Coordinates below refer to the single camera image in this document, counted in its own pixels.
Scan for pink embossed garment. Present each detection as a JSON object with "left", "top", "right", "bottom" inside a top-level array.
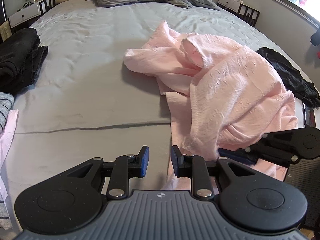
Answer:
[{"left": 122, "top": 20, "right": 299, "bottom": 190}]

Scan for grey striped folded clothes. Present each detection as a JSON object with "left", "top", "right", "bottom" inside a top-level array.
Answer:
[{"left": 0, "top": 92, "right": 15, "bottom": 133}]

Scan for folded black clothes pile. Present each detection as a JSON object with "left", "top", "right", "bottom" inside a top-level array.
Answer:
[{"left": 1, "top": 28, "right": 48, "bottom": 96}]

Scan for black smartphone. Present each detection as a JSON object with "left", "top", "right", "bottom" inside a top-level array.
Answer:
[{"left": 303, "top": 101, "right": 317, "bottom": 127}]

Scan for small black garment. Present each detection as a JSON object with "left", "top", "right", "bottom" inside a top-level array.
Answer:
[{"left": 256, "top": 47, "right": 320, "bottom": 108}]

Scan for grey bed sheet mattress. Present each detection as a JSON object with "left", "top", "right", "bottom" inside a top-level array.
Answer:
[{"left": 0, "top": 0, "right": 316, "bottom": 230}]

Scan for folded light pink cloth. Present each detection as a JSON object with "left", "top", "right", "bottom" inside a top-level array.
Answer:
[{"left": 0, "top": 109, "right": 20, "bottom": 181}]

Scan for white left nightstand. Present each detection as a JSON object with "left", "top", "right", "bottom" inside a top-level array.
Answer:
[{"left": 9, "top": 0, "right": 56, "bottom": 28}]

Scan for right nightstand dark frame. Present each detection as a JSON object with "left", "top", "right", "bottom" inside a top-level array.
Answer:
[{"left": 217, "top": 0, "right": 260, "bottom": 27}]

